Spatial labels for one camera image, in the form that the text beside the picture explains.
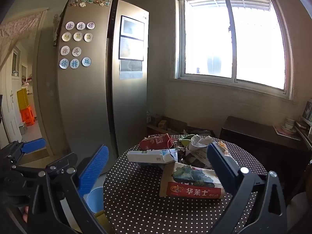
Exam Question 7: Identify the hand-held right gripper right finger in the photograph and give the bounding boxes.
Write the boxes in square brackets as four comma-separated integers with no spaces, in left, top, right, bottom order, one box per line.
[207,142,288,234]

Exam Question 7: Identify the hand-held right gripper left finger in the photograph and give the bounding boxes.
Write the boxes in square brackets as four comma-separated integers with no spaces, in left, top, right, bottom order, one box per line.
[27,145,110,234]

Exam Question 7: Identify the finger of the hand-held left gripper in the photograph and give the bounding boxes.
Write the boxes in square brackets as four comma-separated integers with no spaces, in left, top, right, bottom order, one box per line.
[11,152,78,174]
[2,138,46,167]

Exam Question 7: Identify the blue plastic bin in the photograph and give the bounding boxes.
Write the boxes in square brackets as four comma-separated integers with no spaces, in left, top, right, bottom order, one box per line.
[83,186,105,215]

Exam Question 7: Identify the paper bag with red label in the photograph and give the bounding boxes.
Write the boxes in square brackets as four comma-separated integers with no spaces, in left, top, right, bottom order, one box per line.
[160,162,225,200]

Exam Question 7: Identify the green plush toy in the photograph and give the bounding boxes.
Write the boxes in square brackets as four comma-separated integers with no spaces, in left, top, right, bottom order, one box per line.
[179,135,195,147]

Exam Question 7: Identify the white and blue carton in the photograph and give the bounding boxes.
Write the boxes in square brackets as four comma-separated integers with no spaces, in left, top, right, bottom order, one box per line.
[127,149,178,165]

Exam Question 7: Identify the red snack box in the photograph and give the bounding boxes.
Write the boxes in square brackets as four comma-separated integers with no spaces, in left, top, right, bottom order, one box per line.
[139,134,175,152]

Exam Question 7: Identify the orange plastic stool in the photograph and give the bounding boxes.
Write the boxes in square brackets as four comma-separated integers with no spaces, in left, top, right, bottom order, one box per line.
[20,106,37,126]

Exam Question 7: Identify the dark wooden cabinet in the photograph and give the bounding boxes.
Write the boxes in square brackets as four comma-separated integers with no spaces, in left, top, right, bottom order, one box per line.
[219,116,312,195]

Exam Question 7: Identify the white door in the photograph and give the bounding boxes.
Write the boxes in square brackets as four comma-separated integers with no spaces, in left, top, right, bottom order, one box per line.
[0,71,22,144]

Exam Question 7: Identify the round polka dot table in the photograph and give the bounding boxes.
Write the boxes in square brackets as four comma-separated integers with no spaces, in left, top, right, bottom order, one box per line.
[104,134,269,234]

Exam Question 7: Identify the yellow plastic stool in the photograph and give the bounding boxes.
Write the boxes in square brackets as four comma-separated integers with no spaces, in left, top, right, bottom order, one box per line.
[17,88,29,110]

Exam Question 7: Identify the brown cardboard box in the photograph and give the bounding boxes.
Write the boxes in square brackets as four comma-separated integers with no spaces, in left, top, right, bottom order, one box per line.
[168,118,216,137]

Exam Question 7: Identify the pink place mat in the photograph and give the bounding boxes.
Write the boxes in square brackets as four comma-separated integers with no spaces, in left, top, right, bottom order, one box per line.
[273,125,303,141]

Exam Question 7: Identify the silver double-door refrigerator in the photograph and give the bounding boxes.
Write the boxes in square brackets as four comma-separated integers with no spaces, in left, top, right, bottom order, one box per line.
[57,0,150,168]

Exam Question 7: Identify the stack of cups and saucers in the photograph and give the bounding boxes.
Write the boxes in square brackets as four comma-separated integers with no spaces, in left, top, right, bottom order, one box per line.
[281,117,296,133]

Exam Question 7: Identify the row of books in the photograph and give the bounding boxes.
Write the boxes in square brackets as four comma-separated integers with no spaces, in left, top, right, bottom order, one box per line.
[296,101,312,137]

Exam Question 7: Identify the pale paper sheet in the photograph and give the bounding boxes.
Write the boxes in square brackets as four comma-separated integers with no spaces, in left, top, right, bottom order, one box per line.
[119,60,143,80]

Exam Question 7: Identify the pale hanging bag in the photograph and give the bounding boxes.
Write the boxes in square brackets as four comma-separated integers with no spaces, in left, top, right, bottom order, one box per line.
[53,14,60,47]

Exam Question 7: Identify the lace door curtain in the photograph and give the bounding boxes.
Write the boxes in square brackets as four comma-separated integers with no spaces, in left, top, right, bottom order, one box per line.
[0,9,48,71]

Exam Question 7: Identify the group of round character magnets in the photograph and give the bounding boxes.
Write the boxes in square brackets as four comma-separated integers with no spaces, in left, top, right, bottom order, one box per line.
[59,21,96,69]

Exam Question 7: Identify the large black framed picture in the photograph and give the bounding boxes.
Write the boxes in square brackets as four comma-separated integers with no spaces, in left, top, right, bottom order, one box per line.
[119,36,144,61]

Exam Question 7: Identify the white framed window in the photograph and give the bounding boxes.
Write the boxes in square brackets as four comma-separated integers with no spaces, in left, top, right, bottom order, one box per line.
[174,0,294,100]

